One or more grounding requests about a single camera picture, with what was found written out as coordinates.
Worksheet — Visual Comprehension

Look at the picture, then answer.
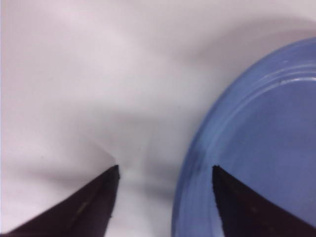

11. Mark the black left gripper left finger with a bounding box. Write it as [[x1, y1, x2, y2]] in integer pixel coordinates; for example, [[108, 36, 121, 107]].
[[3, 165, 119, 237]]

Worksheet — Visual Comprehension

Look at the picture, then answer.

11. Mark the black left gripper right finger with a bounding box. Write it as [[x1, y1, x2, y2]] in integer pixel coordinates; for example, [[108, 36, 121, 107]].
[[212, 165, 316, 237]]

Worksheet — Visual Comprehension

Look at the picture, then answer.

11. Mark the blue round plate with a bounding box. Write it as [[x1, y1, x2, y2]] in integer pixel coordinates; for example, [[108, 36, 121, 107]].
[[171, 39, 316, 237]]

